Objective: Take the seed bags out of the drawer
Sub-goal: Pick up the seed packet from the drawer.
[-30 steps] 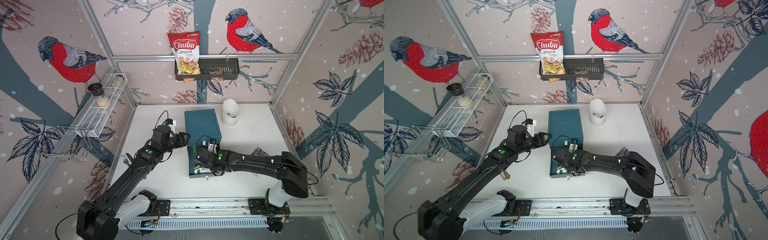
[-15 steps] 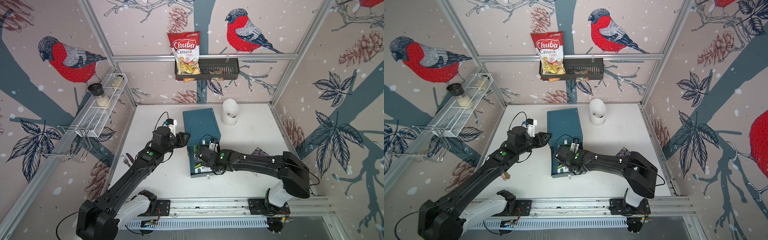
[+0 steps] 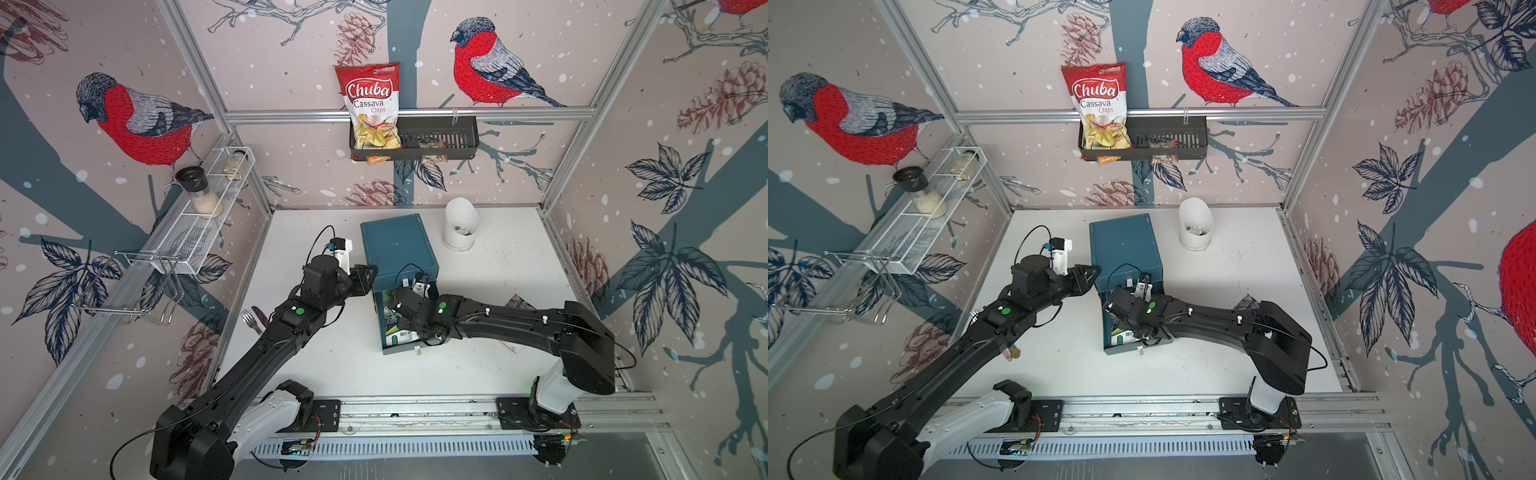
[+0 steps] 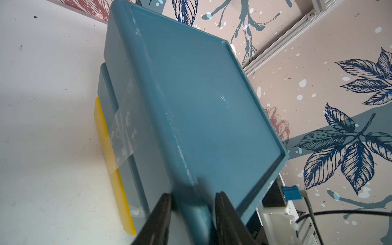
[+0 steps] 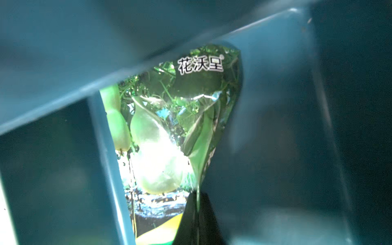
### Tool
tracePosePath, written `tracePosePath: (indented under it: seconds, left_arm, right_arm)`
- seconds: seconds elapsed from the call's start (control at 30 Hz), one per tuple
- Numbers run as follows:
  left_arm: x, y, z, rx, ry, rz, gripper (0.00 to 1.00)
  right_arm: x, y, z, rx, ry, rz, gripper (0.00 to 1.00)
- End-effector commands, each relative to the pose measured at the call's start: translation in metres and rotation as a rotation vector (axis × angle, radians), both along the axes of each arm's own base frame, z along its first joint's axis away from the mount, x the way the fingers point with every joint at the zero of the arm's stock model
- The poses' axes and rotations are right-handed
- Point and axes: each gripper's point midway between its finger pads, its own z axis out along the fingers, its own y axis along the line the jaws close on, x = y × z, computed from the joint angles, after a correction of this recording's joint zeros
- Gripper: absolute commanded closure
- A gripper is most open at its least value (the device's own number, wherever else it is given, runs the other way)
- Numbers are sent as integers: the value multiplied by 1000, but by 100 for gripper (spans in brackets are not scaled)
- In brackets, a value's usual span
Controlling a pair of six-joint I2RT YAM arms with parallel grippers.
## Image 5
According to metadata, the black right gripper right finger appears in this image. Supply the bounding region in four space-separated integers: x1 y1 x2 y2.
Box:
199 193 226 245

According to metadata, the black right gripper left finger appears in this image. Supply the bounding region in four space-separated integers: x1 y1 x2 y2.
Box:
173 192 198 245

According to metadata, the green gourd seed bag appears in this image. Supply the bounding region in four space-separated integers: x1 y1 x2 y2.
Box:
100 44 242 245

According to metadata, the teal drawer cabinet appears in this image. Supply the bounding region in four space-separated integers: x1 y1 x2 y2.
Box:
1 1 392 245

